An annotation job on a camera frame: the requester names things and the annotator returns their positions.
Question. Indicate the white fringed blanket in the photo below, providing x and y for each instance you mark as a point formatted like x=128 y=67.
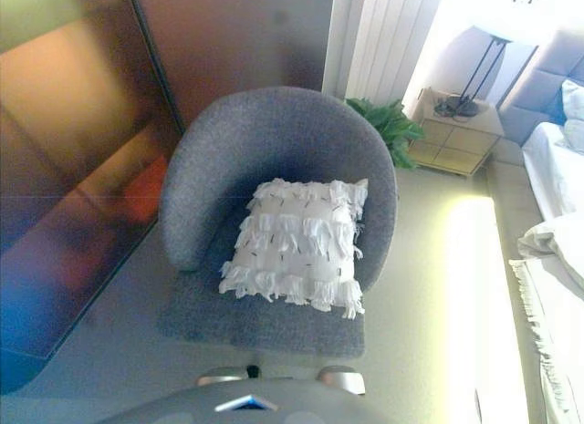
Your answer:
x=296 y=251

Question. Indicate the green potted plant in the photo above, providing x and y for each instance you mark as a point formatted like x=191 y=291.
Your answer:
x=394 y=125

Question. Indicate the beige nightstand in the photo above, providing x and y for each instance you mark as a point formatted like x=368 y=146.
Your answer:
x=456 y=139

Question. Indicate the silver robot right leg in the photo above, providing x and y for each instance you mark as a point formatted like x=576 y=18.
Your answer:
x=342 y=377

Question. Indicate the silver robot leg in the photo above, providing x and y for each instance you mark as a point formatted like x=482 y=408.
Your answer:
x=342 y=377
x=226 y=375

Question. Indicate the silver robot left leg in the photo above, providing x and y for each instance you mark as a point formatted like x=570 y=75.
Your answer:
x=226 y=375

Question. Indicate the silver robot torso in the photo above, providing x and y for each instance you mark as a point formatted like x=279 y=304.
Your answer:
x=237 y=403

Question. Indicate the black floor lamp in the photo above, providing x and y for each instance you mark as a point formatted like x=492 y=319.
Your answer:
x=483 y=68

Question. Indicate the glossy wardrobe door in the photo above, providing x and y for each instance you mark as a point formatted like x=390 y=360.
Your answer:
x=59 y=168

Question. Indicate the bed with white bedding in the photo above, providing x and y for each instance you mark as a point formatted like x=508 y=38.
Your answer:
x=524 y=105

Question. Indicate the white bed sheet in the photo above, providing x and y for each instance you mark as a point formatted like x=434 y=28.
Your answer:
x=552 y=168

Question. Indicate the crumpled white duvet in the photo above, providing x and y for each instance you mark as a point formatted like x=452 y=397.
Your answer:
x=554 y=246

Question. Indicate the cream fringed blanket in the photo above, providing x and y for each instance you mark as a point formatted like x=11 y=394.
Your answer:
x=547 y=333

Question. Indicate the pale blue pillow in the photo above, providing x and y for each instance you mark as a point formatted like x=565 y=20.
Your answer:
x=574 y=118

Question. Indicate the white slatted wall panel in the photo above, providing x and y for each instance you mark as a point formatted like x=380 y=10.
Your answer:
x=388 y=36

